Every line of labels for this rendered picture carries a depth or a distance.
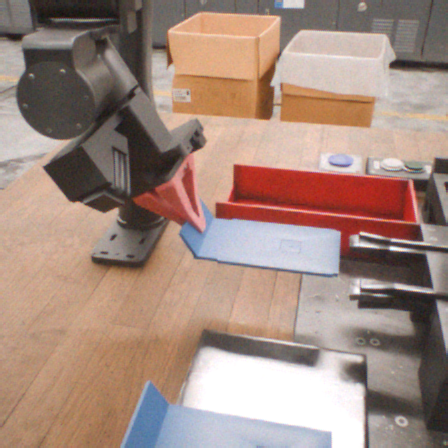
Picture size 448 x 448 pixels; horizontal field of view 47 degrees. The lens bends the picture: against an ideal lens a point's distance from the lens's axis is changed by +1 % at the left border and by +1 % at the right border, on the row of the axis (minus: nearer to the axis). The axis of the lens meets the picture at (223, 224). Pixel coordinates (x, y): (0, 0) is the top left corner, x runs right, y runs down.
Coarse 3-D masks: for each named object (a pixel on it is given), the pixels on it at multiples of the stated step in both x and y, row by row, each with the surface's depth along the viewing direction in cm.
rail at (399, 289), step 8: (400, 288) 45; (408, 288) 45; (416, 288) 45; (424, 288) 45; (408, 296) 46; (416, 296) 45; (424, 296) 45; (432, 296) 45; (440, 296) 45; (392, 304) 47; (400, 304) 46; (408, 304) 46; (416, 304) 46; (424, 304) 46; (432, 304) 46; (424, 312) 46
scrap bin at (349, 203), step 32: (256, 192) 76; (288, 192) 75; (320, 192) 73; (352, 192) 72; (384, 192) 71; (288, 224) 64; (320, 224) 63; (352, 224) 62; (384, 224) 61; (416, 224) 60; (352, 256) 64
